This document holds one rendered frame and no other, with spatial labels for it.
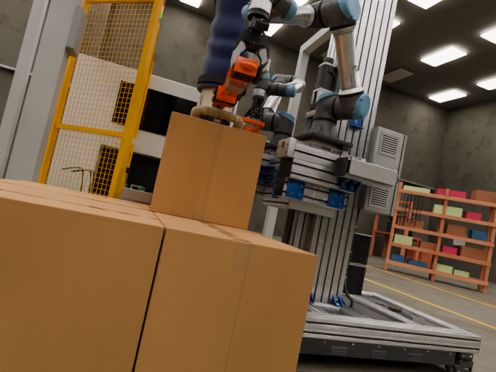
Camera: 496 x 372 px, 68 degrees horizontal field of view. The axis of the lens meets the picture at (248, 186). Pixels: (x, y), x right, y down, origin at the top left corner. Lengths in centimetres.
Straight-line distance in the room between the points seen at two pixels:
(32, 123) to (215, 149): 167
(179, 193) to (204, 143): 22
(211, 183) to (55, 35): 187
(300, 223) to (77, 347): 137
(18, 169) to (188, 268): 213
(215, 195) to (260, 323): 67
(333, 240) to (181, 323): 129
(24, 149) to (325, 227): 202
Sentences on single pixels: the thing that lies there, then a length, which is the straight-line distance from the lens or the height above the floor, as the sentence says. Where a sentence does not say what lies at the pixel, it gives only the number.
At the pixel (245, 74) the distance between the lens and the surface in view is 123.
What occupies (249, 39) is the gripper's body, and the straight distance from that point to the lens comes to 130.
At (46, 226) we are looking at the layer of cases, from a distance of 88.
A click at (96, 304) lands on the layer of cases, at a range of 90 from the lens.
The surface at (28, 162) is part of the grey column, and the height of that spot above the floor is 64.
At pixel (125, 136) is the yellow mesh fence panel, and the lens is 290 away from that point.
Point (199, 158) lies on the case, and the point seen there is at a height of 79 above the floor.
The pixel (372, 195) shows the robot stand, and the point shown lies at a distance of 212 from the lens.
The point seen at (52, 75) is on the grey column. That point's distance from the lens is 294.
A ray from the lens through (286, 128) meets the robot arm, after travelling 228.
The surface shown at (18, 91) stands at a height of 145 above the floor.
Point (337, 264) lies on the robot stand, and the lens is 210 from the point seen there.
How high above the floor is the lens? 61
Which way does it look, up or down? 4 degrees up
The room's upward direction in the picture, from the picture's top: 12 degrees clockwise
